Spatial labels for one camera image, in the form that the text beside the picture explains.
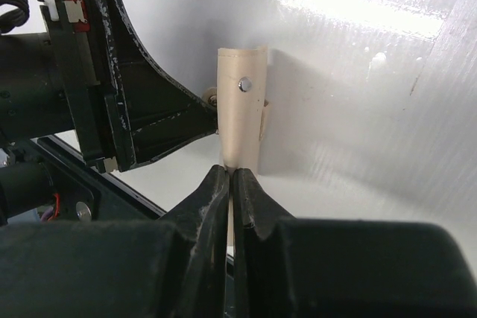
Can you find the beige card holder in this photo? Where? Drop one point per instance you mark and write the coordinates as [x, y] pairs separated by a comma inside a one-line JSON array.
[[241, 106]]

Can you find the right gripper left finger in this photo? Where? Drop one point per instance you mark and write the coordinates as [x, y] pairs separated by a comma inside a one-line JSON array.
[[179, 260]]

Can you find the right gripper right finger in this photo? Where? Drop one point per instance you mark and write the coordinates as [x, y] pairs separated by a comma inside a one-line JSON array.
[[260, 274]]

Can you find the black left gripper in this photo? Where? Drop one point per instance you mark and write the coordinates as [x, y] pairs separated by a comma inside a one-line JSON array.
[[50, 84]]

